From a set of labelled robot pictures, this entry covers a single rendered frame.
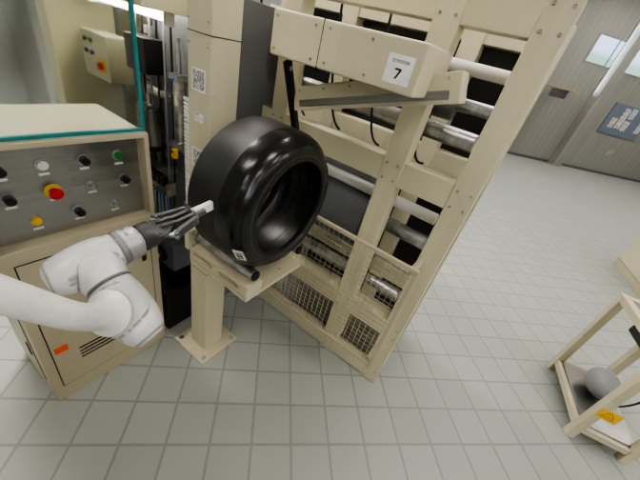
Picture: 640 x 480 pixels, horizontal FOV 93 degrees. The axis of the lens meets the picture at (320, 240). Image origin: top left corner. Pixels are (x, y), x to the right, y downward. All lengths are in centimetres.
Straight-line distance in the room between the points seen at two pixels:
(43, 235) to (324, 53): 122
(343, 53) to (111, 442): 191
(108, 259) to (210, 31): 78
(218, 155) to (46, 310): 62
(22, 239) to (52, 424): 93
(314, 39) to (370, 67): 24
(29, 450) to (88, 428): 21
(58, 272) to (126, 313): 17
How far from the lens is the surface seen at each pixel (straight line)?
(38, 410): 212
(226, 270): 132
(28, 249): 148
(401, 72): 110
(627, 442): 291
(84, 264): 87
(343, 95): 135
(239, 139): 106
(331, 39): 123
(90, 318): 75
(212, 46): 124
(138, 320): 81
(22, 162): 139
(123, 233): 91
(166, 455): 186
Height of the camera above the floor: 172
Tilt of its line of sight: 33 degrees down
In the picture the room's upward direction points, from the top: 15 degrees clockwise
